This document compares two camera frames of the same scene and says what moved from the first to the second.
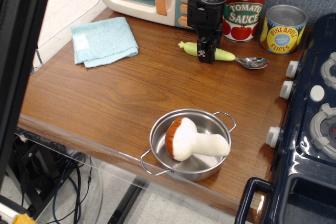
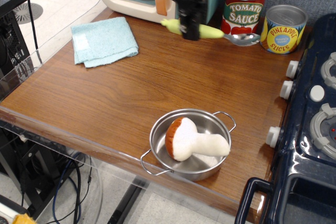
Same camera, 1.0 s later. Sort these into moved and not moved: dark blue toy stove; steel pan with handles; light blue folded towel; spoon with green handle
Moved: spoon with green handle
Not moved: steel pan with handles; light blue folded towel; dark blue toy stove
